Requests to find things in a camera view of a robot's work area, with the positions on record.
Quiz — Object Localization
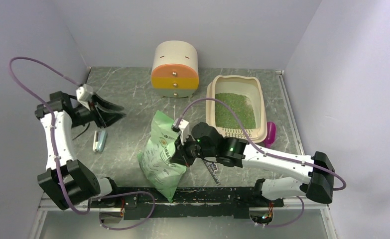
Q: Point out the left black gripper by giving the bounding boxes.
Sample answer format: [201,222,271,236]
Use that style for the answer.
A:
[71,91,126,128]

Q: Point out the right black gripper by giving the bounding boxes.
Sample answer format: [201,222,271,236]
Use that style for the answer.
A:
[169,132,217,168]

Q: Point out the green litter bag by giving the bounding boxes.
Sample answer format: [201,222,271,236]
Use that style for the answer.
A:
[137,111,186,202]

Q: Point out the magenta plastic scoop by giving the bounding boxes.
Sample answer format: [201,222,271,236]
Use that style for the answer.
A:
[263,121,277,148]

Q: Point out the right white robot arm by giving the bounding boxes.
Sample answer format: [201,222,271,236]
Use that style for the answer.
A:
[170,122,335,206]

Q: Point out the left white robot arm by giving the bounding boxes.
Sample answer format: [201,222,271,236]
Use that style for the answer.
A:
[35,87,126,210]

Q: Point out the beige litter box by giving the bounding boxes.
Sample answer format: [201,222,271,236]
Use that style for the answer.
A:
[206,75,267,143]

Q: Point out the beige orange drawer cabinet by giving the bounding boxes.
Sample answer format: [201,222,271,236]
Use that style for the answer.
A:
[150,40,199,98]

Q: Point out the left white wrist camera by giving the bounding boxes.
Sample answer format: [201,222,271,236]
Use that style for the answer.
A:
[76,84,94,104]

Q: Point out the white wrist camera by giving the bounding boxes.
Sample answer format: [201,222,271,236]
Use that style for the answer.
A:
[76,84,94,104]
[172,119,190,145]

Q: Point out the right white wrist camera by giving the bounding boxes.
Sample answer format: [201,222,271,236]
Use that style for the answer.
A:
[172,119,190,145]

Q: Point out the black mounting rail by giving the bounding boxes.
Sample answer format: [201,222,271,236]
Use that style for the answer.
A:
[91,187,284,220]

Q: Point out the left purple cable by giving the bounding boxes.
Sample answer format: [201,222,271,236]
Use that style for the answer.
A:
[9,56,156,232]

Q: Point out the purple cable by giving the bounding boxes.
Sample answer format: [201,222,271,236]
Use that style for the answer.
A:
[174,98,347,229]
[9,56,156,232]

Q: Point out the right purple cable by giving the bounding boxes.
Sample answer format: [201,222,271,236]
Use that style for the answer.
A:
[174,98,347,229]

